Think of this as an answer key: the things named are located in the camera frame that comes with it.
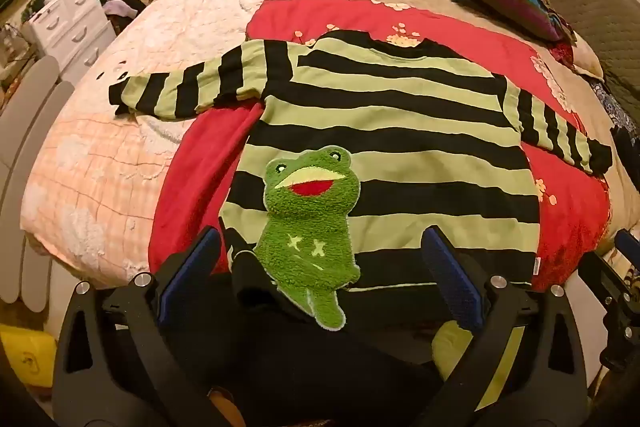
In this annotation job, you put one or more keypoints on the white red small pillow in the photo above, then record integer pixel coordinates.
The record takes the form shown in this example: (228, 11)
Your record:
(580, 57)

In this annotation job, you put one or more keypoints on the pink checkered blanket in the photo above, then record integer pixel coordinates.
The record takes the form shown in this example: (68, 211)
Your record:
(100, 157)

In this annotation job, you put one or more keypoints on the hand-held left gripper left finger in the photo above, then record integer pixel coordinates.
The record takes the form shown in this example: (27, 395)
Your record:
(192, 272)

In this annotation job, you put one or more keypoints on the dark patterned cloth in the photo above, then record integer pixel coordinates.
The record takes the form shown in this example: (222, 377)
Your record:
(620, 117)

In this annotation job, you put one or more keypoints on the yellow bag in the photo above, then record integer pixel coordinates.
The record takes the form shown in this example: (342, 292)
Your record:
(25, 357)

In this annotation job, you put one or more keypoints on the green black striped frog sweater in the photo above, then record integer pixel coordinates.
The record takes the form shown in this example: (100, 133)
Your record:
(400, 107)

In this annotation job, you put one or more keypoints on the white drawer cabinet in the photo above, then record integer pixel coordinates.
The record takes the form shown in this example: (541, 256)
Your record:
(75, 22)

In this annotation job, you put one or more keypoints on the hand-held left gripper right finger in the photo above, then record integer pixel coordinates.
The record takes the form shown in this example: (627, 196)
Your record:
(450, 272)

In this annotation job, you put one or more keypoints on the grey quilted headboard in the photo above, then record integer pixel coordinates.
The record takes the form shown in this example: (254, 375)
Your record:
(590, 7)

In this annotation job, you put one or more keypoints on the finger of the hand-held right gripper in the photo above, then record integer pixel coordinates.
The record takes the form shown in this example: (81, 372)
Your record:
(627, 249)

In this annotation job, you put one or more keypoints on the red floral blanket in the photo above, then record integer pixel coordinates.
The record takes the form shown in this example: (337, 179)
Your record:
(320, 14)

